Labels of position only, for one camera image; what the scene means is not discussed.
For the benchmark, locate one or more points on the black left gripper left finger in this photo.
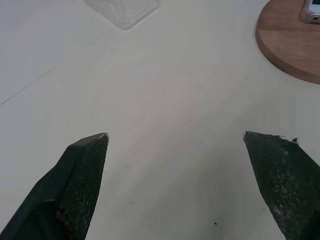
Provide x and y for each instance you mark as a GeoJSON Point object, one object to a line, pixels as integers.
{"type": "Point", "coordinates": [72, 190]}

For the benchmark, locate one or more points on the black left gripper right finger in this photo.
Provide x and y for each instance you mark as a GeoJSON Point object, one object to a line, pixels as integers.
{"type": "Point", "coordinates": [287, 185]}

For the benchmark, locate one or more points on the round wooden base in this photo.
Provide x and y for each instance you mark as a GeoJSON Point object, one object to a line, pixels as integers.
{"type": "Point", "coordinates": [282, 45]}

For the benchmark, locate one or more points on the clear plastic container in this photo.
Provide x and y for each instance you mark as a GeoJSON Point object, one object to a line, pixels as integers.
{"type": "Point", "coordinates": [125, 12]}

